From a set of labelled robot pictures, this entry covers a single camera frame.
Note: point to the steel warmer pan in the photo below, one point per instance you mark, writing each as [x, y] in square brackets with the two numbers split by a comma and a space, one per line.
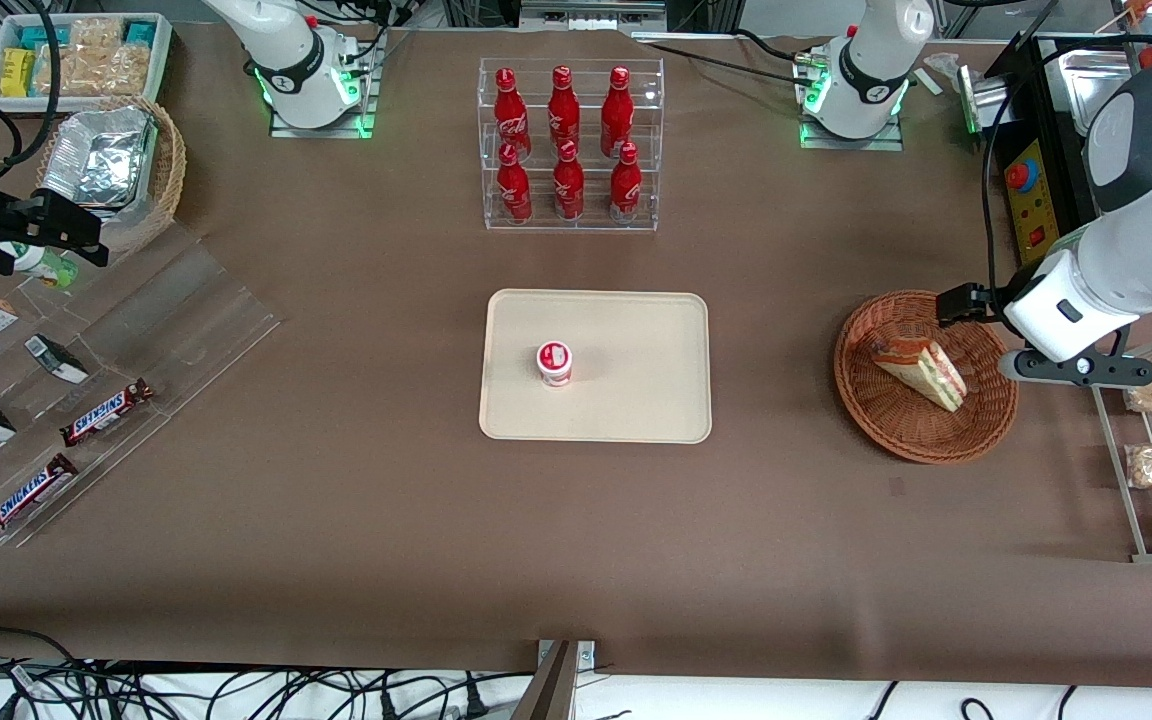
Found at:
[1091, 80]

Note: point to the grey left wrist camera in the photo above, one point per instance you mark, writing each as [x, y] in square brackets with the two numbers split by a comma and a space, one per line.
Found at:
[1081, 368]

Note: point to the red cola bottle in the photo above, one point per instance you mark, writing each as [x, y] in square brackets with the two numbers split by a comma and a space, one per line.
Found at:
[625, 190]
[510, 110]
[563, 105]
[568, 188]
[514, 190]
[617, 110]

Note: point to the round brown wicker basket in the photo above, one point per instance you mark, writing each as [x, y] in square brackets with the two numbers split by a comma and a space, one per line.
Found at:
[896, 425]

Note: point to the clear plastic wrapper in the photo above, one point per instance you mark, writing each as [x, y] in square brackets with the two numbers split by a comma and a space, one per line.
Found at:
[941, 68]

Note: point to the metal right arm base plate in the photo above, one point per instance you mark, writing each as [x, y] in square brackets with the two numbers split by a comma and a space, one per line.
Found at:
[321, 130]

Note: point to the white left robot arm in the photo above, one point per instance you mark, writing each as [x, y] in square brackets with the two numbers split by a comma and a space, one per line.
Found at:
[1151, 190]

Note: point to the metal table bracket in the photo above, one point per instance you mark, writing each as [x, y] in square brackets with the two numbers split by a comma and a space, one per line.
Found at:
[584, 655]

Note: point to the clear acrylic stepped display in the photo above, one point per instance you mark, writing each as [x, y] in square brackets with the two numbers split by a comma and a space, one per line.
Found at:
[176, 310]

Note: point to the black food warmer machine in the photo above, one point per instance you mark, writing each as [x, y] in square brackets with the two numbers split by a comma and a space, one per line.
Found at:
[1041, 170]

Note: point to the yellow snack pack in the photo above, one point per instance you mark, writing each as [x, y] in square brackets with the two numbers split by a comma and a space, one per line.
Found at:
[16, 72]

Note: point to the beige plastic tray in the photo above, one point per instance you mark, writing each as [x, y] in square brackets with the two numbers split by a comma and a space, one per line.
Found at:
[626, 390]

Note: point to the white plastic snack bin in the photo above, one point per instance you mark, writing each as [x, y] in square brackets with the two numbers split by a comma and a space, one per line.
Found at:
[161, 50]

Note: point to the brown table cover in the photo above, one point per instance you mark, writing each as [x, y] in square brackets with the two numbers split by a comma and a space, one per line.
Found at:
[576, 540]

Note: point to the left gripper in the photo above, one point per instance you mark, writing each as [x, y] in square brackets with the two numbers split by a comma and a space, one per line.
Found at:
[988, 300]

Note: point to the white red yogurt cup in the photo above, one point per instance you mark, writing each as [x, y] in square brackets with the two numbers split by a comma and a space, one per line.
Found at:
[554, 362]

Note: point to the green white small bottle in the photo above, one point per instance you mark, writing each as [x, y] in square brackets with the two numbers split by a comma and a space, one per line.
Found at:
[41, 265]

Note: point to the silver foil packet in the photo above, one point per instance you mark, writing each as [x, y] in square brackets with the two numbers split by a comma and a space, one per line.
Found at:
[101, 155]

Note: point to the triangular sandwich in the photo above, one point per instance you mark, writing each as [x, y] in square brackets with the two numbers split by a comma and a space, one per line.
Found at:
[921, 370]

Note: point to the brown snickers bar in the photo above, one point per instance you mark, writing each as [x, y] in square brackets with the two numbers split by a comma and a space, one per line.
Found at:
[106, 413]
[28, 495]

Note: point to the clear acrylic bottle rack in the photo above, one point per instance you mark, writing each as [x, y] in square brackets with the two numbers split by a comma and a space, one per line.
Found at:
[586, 215]

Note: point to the clear rice cracker pack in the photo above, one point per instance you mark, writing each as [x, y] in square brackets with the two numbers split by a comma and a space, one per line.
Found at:
[101, 70]
[96, 33]

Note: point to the teal snack pack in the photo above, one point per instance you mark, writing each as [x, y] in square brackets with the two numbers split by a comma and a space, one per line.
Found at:
[140, 33]
[41, 37]

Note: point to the light wicker basket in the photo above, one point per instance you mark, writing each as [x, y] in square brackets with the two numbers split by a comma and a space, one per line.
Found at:
[168, 170]

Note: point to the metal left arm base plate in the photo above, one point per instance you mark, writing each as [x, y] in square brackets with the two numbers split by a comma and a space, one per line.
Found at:
[851, 142]

